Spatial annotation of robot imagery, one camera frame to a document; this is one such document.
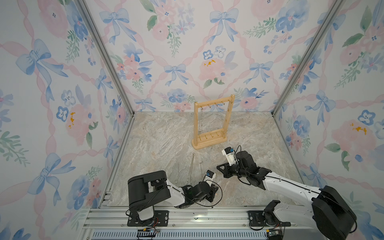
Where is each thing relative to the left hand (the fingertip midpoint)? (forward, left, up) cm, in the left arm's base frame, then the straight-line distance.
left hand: (218, 188), depth 83 cm
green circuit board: (-20, -26, -4) cm, 33 cm away
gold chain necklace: (+15, +10, -1) cm, 18 cm away
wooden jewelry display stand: (+29, +2, +7) cm, 30 cm away
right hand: (+9, 0, +7) cm, 12 cm away
